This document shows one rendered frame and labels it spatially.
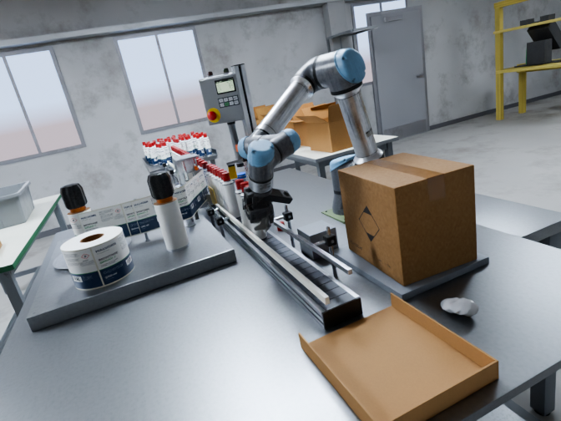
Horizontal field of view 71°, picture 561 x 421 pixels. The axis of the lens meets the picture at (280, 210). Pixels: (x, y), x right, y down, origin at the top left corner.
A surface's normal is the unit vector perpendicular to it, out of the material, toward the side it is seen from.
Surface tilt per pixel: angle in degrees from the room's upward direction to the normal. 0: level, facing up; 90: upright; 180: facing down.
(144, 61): 90
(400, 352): 0
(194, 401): 0
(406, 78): 90
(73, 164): 90
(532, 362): 0
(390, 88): 90
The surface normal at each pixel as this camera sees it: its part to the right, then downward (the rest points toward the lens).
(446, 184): 0.32, 0.24
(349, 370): -0.18, -0.93
